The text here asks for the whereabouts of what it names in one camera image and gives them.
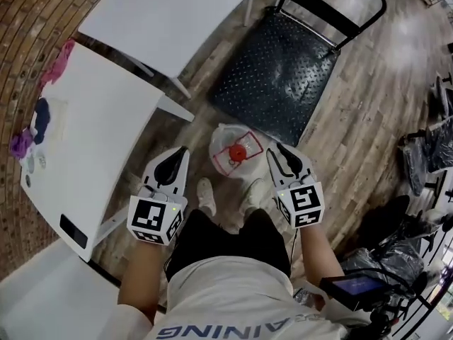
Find black phone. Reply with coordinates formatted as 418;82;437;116
59;213;88;251

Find bare white table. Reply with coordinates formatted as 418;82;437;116
77;0;270;99

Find person's right forearm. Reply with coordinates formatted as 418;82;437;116
298;224;347;299

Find dark blue cloth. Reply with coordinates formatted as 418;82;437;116
33;97;52;145

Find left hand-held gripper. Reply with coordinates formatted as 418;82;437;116
126;146;191;245

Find person's white shoe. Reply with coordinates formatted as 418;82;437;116
243;177;267;209
196;177;217;216

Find pink cloth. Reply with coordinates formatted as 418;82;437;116
40;39;76;86

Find person's white right shoe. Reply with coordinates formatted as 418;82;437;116
243;177;267;209

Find purple cloth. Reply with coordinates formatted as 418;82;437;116
9;127;35;159

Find white table with phone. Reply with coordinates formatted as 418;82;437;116
19;40;195;264

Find person's left forearm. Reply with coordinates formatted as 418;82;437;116
118;237;178;327

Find black platform cart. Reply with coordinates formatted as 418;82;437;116
206;0;387;149

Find white table edge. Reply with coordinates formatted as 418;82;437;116
0;238;123;340

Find person's black shorts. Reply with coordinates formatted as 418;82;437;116
164;208;292;283

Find person's white shirt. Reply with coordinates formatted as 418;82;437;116
116;255;357;340

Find black stand with cables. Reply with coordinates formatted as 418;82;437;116
366;269;440;340

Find plastic-wrapped black chair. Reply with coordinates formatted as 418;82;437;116
398;118;453;198
345;234;426;292

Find clear water jug red cap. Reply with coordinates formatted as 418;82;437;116
208;123;265;181

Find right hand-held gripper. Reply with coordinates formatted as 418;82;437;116
265;142;326;230

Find black monitor with screen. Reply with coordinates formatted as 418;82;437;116
319;276;387;312

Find person's white left shoe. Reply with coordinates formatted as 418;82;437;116
196;177;217;216

